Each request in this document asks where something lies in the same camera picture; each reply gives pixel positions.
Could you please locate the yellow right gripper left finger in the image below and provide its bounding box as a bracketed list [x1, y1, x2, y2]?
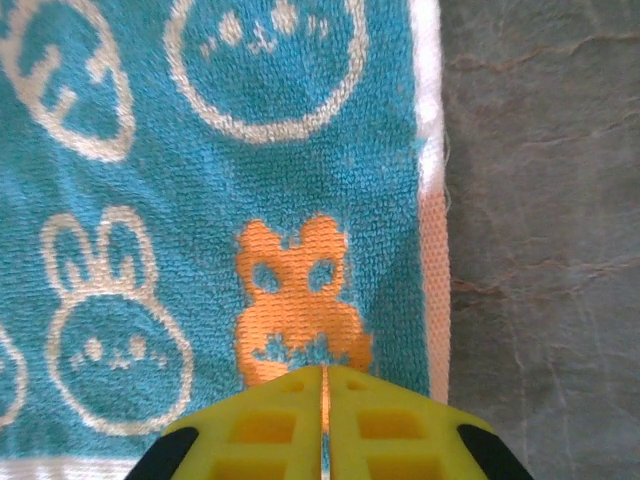
[123, 366, 324, 480]

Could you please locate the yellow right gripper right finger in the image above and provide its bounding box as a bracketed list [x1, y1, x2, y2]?
[324, 366, 535, 480]

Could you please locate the teal rabbit print towel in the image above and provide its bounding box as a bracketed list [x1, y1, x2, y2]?
[0, 0, 454, 480]

